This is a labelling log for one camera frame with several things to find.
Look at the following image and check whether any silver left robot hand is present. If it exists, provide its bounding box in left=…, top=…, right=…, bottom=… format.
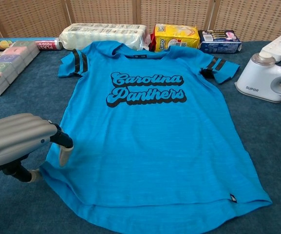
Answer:
left=0, top=113, right=74, bottom=183

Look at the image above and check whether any blue Carolina Panthers t-shirt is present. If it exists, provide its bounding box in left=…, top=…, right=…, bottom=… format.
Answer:
left=39, top=40, right=273, bottom=234

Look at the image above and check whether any pastel pocket tissue pack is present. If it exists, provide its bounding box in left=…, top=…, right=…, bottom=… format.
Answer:
left=0, top=40, right=40, bottom=97

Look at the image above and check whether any dark teal table cover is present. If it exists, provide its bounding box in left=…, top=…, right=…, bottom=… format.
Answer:
left=0, top=40, right=281, bottom=234

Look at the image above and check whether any blue plastic food wrap box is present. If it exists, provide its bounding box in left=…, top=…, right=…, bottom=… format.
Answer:
left=0, top=37, right=63, bottom=52

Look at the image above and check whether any white toilet paper pack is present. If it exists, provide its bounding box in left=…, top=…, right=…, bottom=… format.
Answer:
left=58, top=23, right=149, bottom=51

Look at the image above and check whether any wicker folding screen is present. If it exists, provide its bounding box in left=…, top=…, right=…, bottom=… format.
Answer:
left=0, top=0, right=281, bottom=42

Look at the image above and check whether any red snack wrapper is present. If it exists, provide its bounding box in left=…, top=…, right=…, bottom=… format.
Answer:
left=146, top=34, right=158, bottom=52

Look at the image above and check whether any yellow Lipo biscuit pack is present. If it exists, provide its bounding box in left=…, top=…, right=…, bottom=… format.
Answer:
left=154, top=23, right=201, bottom=53

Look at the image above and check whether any dark blue sanitary pad pack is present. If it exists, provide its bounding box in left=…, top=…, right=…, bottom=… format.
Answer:
left=198, top=29, right=243, bottom=54

